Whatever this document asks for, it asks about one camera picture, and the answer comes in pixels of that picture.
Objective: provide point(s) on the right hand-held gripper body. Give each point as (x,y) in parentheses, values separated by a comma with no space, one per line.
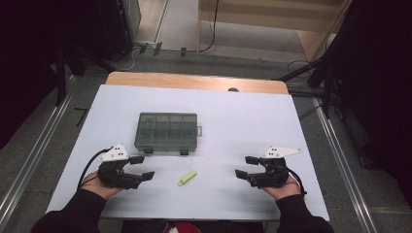
(273,176)

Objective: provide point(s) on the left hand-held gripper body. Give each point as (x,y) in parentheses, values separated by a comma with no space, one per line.
(113,176)

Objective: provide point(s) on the small yellow-green plastic stick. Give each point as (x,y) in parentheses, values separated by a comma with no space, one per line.
(187,178)

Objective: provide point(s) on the grey transparent compartment box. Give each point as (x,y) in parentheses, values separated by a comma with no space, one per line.
(166,131)

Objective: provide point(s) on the person's right hand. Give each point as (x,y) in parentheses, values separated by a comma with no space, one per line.
(285,192)

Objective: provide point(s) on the person's left hand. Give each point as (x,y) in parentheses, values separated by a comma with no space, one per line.
(97,188)

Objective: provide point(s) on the white table sheet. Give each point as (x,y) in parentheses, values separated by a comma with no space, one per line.
(226,123)

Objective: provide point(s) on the person's red garment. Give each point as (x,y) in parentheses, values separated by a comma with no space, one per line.
(184,228)

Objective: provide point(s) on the dark round table grommet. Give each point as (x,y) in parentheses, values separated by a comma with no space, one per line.
(233,90)

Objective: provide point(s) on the black metal stand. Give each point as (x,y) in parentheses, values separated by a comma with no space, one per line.
(60,81)
(327,93)

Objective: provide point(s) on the grey cabinet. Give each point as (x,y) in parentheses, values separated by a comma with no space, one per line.
(132,16)

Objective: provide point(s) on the black curtain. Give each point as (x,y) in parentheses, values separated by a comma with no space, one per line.
(382,81)
(26,48)

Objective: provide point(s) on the light wooden furniture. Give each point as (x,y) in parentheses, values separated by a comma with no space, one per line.
(259,13)

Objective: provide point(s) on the metal floor rail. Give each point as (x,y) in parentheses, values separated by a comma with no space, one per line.
(343,171)
(32,158)

